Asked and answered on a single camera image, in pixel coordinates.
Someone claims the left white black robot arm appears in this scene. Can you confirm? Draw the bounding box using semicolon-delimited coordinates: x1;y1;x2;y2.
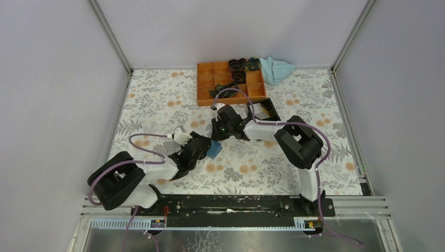
87;128;212;216

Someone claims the gold card in box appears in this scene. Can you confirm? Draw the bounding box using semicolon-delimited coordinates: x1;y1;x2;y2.
260;105;271;118

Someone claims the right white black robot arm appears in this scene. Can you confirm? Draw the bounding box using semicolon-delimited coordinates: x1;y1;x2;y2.
211;103;323;216

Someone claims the black rolled band centre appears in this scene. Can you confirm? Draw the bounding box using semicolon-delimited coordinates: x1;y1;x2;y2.
231;69;247;84

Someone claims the orange compartment tray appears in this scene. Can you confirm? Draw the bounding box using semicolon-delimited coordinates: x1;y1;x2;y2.
197;57;267;107

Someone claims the white card in box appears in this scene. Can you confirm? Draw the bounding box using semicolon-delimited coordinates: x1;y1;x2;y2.
250;103;266;120

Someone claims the black rolled band top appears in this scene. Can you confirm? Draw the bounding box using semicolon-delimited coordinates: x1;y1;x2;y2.
245;57;261;71

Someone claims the black card box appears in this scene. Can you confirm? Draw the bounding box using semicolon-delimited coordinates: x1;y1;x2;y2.
246;98;281;121

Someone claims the black rolled band left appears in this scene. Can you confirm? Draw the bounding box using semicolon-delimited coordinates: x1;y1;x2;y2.
228;58;247;72

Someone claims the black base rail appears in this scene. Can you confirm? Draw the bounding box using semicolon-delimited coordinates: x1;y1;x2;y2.
131;194;336;228

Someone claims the light blue folded cloth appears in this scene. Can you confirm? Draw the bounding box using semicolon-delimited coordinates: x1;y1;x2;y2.
259;57;296;86

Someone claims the black tangled band pile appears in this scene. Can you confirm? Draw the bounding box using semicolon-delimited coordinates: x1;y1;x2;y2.
208;82;239;98

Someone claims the blue leather card holder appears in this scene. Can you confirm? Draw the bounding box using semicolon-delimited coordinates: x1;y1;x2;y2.
206;140;223;159

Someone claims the black rolled band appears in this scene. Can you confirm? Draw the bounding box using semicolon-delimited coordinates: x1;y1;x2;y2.
245;57;261;71
228;58;247;72
231;69;247;84

